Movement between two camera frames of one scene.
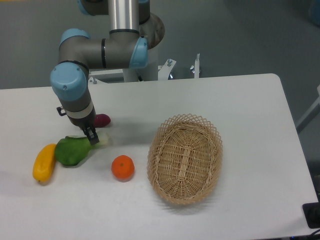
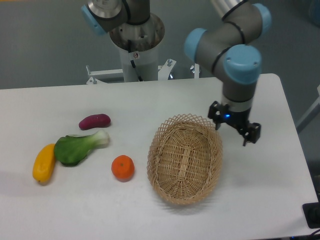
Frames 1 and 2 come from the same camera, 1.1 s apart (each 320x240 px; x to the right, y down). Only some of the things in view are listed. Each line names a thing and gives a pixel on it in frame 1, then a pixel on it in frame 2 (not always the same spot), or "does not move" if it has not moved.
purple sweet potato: (101, 120) does not move
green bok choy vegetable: (72, 150) does not move
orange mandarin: (123, 167) does not move
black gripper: (86, 123) -> (222, 112)
